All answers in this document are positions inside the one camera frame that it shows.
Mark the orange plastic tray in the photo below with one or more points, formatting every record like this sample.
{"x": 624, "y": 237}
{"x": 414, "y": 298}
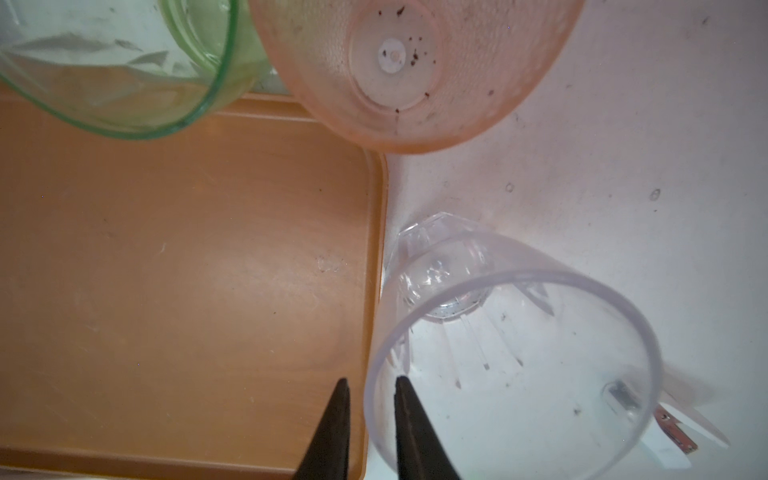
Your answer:
{"x": 182, "y": 308}

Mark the clear faceted glass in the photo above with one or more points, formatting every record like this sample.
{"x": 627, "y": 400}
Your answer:
{"x": 526, "y": 368}

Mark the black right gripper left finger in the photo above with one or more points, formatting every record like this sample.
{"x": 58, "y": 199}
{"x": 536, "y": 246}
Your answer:
{"x": 327, "y": 456}

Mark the pink textured cup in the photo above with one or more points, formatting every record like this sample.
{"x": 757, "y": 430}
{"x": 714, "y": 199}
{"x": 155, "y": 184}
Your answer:
{"x": 412, "y": 77}

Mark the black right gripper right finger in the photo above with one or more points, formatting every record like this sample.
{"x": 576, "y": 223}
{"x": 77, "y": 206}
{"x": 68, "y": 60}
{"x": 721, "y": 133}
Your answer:
{"x": 420, "y": 455}

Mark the white clip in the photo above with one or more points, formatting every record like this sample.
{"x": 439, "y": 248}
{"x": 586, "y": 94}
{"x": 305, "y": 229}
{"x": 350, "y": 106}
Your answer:
{"x": 661, "y": 429}

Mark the green ribbed glass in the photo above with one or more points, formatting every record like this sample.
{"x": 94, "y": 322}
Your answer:
{"x": 130, "y": 70}

